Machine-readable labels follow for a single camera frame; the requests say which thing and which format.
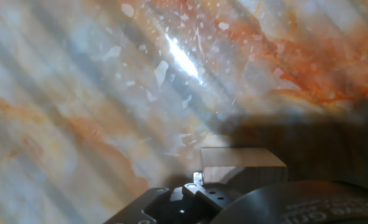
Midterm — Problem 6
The small wooden block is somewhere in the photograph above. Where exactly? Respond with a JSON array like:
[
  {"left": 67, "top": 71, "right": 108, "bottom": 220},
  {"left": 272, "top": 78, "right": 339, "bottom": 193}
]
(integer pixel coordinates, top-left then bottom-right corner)
[{"left": 201, "top": 147, "right": 289, "bottom": 200}]

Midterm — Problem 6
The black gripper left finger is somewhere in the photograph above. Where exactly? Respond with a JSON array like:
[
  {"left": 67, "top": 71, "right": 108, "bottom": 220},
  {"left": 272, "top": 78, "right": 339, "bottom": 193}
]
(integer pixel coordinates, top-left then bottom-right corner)
[{"left": 104, "top": 172, "right": 234, "bottom": 224}]

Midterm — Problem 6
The orange marble pattern mat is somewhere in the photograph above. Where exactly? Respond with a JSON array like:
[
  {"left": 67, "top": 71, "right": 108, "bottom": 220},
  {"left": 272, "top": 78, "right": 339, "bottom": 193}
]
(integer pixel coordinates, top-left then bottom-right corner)
[{"left": 0, "top": 0, "right": 368, "bottom": 224}]

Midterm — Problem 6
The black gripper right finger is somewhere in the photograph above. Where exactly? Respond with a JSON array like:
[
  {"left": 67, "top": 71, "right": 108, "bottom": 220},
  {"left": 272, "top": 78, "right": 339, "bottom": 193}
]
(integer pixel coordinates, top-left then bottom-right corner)
[{"left": 333, "top": 180, "right": 368, "bottom": 197}]

